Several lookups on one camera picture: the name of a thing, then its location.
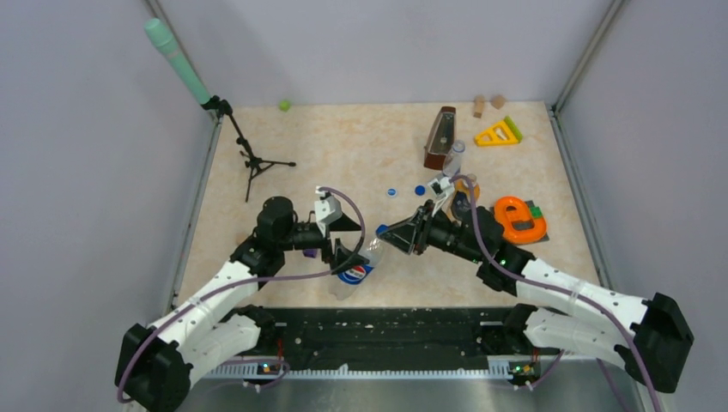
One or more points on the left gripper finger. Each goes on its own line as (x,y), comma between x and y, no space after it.
(345,224)
(346,259)

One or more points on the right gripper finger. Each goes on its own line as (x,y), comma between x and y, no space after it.
(414,223)
(402,240)

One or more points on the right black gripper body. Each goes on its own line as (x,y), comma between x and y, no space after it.
(423,227)

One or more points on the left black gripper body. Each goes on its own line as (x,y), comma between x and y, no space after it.
(326,251)

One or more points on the blue labelled white jar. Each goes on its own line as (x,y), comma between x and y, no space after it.
(344,284)

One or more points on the orange juice bottle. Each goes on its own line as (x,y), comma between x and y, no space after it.
(460,204)

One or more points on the clear crushed plastic bottle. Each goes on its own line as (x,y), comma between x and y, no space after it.
(454,159)

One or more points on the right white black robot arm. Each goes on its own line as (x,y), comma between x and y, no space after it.
(647,338)

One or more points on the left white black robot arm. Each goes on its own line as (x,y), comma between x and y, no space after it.
(160,363)

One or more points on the brown metronome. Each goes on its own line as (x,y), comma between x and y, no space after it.
(441,137)

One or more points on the orange toy tape dispenser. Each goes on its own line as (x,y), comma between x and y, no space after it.
(523,221)

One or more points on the black microphone tripod stand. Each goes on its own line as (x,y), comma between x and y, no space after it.
(255,164)

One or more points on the yellow triangle toy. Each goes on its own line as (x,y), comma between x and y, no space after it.
(505,132)

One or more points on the tall wooden block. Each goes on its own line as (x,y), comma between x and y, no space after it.
(479,106)

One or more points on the small wooden cube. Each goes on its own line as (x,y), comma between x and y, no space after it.
(498,101)

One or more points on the mint green microphone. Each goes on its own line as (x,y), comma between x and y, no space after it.
(164,41)

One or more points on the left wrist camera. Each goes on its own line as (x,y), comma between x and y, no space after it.
(327,209)

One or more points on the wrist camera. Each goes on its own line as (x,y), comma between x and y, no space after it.
(327,209)
(443,188)

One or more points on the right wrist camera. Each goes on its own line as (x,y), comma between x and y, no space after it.
(443,188)

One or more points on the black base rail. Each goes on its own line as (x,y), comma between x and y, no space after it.
(395,341)

